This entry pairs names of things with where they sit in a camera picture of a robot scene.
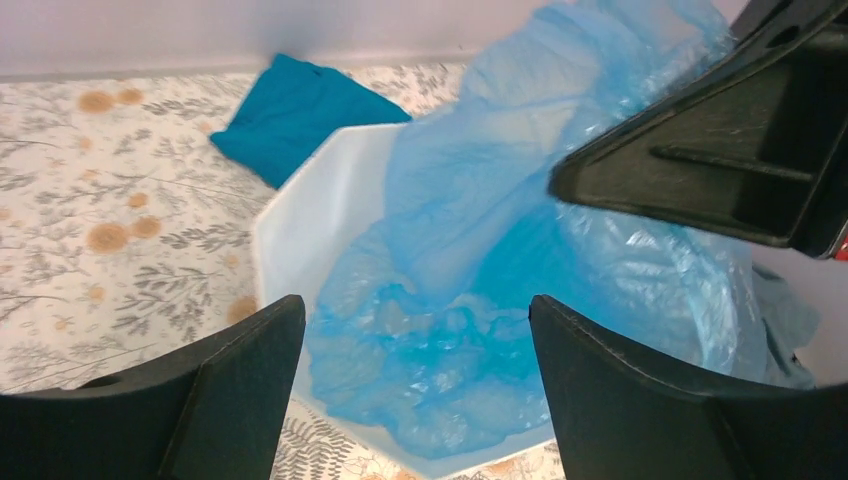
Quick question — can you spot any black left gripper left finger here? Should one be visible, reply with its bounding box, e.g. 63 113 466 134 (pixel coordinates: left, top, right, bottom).
1 295 306 479

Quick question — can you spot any blue plastic trash bag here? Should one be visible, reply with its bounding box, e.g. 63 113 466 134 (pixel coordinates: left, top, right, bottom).
305 1 819 459

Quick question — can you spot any bright blue folded cloth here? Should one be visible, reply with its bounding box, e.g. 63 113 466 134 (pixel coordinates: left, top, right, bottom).
210 54 411 189

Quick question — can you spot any white plastic trash bin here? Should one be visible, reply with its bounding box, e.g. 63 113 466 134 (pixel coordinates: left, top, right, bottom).
252 123 555 479

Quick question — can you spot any floral patterned table mat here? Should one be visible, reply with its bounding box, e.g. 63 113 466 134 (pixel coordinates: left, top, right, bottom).
0 60 564 480

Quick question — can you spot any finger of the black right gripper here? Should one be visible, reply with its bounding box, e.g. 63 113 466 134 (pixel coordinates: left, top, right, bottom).
548 0 847 259

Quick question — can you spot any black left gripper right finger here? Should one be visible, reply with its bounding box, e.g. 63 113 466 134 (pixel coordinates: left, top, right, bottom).
529 295 847 480

